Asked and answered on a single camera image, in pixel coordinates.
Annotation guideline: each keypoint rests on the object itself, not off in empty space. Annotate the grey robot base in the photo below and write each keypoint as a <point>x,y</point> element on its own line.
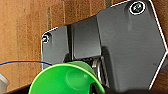
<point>126,46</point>

